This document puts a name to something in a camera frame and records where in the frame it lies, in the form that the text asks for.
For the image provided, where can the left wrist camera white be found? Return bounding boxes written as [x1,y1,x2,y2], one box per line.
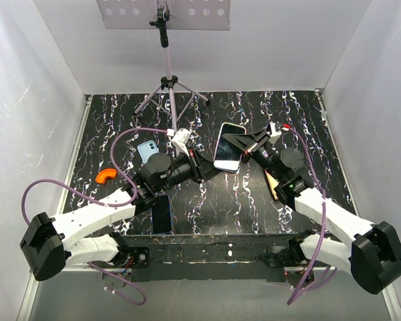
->
[166,128,191,155]

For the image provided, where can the music stand with tripod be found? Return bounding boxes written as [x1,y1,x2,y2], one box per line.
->
[96,0,231,132]

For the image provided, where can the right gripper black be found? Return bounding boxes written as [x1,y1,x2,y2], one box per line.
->
[221,129,284,183]

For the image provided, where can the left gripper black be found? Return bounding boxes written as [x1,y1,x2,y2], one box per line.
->
[156,146,224,193]

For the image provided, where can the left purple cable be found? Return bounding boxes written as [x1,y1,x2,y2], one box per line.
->
[21,126,174,306]

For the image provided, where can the purple cable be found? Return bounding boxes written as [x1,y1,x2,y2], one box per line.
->
[21,126,174,306]
[286,126,338,306]

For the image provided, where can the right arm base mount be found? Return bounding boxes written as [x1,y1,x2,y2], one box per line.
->
[256,246,310,268]

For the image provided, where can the cream toy microphone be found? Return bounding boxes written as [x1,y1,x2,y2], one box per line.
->
[265,171,279,201]

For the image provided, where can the orange curved piece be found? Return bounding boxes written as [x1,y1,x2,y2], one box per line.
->
[95,169,118,185]

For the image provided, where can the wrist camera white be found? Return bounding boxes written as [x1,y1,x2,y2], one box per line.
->
[267,122,291,142]
[166,128,191,155]

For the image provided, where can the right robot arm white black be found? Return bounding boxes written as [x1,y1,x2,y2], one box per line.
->
[222,123,401,294]

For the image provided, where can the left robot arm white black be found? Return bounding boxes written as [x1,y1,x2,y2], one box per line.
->
[20,149,221,281]

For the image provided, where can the aluminium front rail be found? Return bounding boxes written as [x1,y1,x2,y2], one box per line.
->
[16,242,401,321]

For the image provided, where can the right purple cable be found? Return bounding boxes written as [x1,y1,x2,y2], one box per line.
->
[286,126,338,306]

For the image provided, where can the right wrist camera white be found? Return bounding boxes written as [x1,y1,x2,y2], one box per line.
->
[267,122,291,142]

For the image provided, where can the black phone without case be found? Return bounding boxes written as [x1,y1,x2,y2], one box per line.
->
[151,195,172,234]

